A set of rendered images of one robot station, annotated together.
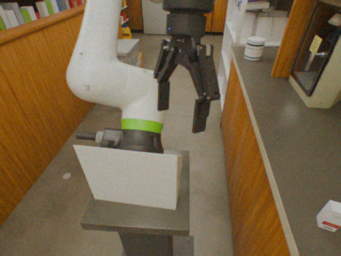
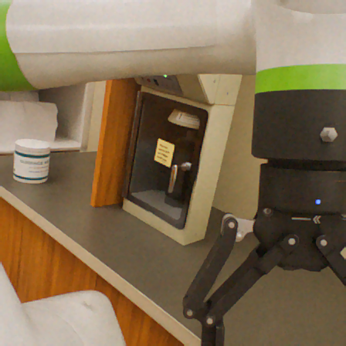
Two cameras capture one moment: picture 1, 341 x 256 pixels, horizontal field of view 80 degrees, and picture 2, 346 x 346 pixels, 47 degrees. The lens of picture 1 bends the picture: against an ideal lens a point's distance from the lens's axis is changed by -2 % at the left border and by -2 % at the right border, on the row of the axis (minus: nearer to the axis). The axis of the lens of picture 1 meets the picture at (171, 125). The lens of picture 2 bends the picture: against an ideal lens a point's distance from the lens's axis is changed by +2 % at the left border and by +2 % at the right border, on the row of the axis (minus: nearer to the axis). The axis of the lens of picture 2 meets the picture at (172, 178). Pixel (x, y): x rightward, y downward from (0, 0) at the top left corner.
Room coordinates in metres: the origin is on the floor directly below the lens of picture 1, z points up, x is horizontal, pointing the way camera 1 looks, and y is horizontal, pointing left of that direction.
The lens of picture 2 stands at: (0.34, 0.31, 1.53)
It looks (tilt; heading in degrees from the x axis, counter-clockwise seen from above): 17 degrees down; 303
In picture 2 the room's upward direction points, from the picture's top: 11 degrees clockwise
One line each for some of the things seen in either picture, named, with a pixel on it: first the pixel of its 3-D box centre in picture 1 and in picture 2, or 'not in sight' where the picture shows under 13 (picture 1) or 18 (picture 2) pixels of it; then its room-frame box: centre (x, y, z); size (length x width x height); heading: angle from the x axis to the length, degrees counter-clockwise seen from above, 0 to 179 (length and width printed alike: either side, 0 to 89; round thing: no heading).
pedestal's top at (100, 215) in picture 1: (143, 185); not in sight; (0.44, 0.10, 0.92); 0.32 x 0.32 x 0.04; 86
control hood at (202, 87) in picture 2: not in sight; (165, 76); (1.08, -0.68, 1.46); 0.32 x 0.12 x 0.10; 173
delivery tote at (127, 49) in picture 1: (121, 56); not in sight; (2.92, 0.72, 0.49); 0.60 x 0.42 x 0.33; 173
